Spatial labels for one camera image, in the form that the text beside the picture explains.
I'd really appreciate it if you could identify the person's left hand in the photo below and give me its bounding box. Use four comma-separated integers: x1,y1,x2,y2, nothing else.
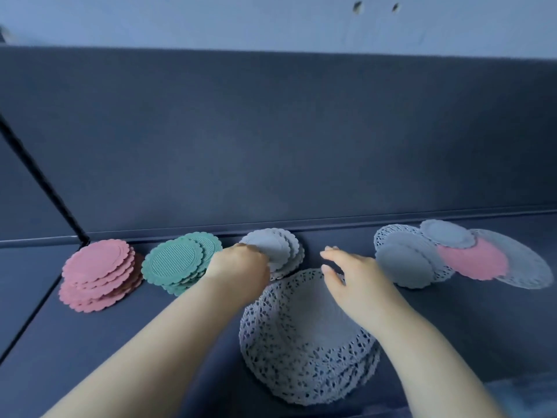
204,242,272,304

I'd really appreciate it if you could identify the person's right hand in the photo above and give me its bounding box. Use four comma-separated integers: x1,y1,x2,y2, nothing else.
320,246,412,334

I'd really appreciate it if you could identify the stack of small grey coasters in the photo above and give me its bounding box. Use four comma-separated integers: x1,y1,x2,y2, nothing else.
261,228,306,282

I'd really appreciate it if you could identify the stack of green coasters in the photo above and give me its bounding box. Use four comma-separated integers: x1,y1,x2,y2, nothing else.
140,232,223,297

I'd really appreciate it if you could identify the stack of grey lace doilies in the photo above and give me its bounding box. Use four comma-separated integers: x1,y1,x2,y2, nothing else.
238,268,382,407

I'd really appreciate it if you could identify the stack of pink coasters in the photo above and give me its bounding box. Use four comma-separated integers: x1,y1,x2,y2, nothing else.
58,239,145,314

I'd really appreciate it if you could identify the person's right forearm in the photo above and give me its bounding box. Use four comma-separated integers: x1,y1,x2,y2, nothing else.
365,300,508,418

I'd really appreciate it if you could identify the person's left forearm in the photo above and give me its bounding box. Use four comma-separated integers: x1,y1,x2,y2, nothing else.
41,273,258,418

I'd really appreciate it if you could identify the black slotted shelf upright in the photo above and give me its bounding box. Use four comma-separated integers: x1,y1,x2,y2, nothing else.
0,113,91,245

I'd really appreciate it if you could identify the clear shelf edge rail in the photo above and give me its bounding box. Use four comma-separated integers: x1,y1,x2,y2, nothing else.
361,372,557,418

